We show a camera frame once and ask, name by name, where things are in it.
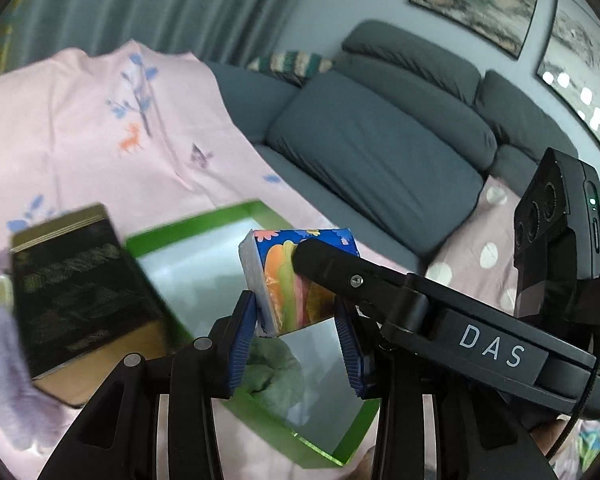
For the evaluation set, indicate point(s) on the pink polka dot cloth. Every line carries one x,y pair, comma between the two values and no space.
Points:
480,230

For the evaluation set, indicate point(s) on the green cloth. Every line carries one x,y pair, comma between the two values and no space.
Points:
272,372

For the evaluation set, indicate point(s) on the colourful floral tissue pack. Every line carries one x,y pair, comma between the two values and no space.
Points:
280,270

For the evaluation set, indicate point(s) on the pink floral blanket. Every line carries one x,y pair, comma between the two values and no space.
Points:
80,135

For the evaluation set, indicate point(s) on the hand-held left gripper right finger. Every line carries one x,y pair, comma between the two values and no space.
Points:
352,360

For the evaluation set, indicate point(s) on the black gold box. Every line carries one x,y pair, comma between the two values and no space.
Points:
80,300

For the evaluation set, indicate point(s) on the large grey cushion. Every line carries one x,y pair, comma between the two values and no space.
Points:
375,160

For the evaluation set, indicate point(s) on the purple mesh bath sponge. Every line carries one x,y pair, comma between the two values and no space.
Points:
5,360

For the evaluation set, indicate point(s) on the framed landscape painting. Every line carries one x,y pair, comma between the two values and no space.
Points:
475,0
580,60

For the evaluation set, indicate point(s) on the person's right hand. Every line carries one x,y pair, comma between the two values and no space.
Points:
550,440

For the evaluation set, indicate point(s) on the striped pillow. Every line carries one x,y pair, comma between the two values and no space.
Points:
290,62

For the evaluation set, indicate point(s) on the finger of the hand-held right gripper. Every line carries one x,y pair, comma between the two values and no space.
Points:
330,265

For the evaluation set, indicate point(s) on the grey-green curtain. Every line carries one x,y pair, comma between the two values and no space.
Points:
155,5

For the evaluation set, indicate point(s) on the grey sofa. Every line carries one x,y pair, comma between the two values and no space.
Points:
325,105

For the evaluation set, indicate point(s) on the green box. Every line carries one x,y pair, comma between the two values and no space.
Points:
190,270

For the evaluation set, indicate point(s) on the grey back cushion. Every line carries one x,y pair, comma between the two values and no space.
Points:
410,60
525,120

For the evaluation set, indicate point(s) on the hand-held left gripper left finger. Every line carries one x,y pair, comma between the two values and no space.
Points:
241,345

